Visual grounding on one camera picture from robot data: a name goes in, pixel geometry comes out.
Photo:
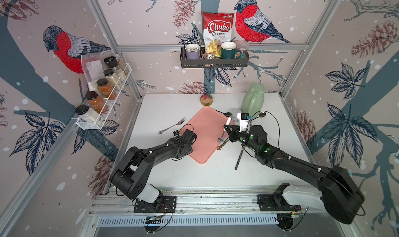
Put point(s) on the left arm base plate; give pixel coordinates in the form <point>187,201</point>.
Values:
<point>164,204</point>

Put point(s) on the black pepper grinder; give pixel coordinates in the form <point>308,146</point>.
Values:
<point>112,63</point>

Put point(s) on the dark green mug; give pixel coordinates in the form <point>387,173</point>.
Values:
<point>229,50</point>

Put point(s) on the clear plastic bag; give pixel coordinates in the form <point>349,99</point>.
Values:
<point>93,67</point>

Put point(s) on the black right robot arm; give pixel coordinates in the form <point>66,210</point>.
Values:
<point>341,197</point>

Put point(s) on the black spoon near tin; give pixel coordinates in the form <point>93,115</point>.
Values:
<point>226,114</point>

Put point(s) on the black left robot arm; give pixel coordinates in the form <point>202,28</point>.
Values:
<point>131,174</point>

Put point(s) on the purple mug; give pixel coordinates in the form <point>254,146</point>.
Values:
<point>193,51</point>

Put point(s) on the patterned handle steel fork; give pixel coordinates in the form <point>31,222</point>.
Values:
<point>239,159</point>

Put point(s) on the orange spice jar front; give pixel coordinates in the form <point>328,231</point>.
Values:
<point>96,102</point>

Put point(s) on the white wire spice rack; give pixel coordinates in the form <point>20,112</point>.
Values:
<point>93,126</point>

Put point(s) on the red Chuba chips bag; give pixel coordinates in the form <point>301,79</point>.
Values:
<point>217,30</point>

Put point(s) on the round gold tin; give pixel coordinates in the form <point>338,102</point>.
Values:
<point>206,100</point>

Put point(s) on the pink lidded clear container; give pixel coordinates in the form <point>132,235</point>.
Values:
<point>242,47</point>

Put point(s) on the pink plastic tray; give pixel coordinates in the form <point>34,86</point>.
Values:
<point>208,127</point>

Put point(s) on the orange spice jar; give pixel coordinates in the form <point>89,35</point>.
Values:
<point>96,102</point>
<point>106,89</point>

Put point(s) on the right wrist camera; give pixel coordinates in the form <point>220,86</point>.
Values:
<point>244,121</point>

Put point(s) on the beige spice jar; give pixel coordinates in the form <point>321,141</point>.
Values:
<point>113,79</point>

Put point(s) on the ornate silver fork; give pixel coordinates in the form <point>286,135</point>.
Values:
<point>180,122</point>

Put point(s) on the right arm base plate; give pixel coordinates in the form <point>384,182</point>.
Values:
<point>275,201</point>

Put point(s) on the black wall shelf basket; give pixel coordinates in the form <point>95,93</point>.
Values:
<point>212,63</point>

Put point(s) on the white powder spice jar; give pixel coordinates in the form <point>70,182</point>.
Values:
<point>88,114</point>

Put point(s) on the brown spice jar back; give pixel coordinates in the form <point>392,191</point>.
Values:
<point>122,63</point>

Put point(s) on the white handled steel spoon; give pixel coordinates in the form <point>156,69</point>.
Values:
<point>221,139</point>

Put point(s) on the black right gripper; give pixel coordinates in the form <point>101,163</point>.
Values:
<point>234,134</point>

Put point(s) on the green thermos jug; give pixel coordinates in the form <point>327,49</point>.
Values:
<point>254,99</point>

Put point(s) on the gold fork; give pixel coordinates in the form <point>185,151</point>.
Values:
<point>223,144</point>

